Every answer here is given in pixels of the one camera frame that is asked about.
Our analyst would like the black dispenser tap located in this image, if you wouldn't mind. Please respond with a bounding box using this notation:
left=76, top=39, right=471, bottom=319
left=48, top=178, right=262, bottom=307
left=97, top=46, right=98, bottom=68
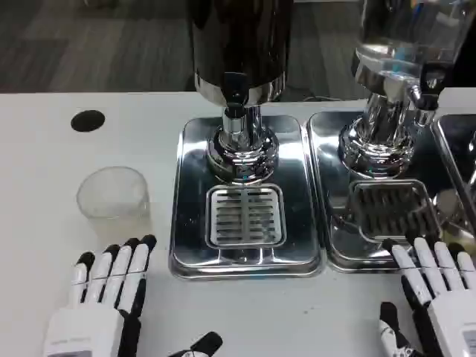
left=419, top=62, right=451, bottom=111
left=222, top=72, right=249, bottom=109

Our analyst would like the steel drip tray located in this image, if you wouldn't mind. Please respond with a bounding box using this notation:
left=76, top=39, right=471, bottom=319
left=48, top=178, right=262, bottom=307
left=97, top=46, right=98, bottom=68
left=430, top=114, right=476, bottom=239
left=167, top=115, right=324, bottom=279
left=307, top=111, right=470, bottom=274

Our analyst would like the black round cable grommet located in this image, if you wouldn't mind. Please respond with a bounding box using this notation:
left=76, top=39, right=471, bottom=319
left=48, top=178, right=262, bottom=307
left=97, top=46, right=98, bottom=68
left=70, top=109, right=106, bottom=133

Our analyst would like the clear drink dispenser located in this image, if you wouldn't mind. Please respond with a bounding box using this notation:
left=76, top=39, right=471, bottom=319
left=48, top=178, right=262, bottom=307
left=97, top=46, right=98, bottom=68
left=338, top=0, right=472, bottom=183

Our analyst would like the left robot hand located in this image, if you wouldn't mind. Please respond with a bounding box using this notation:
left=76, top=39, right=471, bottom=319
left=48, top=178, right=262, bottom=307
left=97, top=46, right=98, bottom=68
left=43, top=234, right=223, bottom=357

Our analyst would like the dark drink dispenser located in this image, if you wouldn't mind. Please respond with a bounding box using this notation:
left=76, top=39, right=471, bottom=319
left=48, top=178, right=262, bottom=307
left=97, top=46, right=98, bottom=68
left=189, top=0, right=289, bottom=185

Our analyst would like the slotted steel drip grid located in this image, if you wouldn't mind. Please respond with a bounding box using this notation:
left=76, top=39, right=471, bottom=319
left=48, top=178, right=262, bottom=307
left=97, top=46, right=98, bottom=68
left=349, top=180, right=443, bottom=243
left=205, top=184, right=286, bottom=248

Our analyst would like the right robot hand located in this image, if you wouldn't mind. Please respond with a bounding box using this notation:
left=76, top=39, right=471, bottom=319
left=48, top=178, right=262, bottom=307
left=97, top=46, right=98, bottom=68
left=378, top=232, right=476, bottom=357

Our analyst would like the clear ribbed glass cup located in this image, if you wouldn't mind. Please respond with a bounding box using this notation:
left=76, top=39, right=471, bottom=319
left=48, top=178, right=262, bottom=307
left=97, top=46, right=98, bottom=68
left=76, top=166, right=152, bottom=239

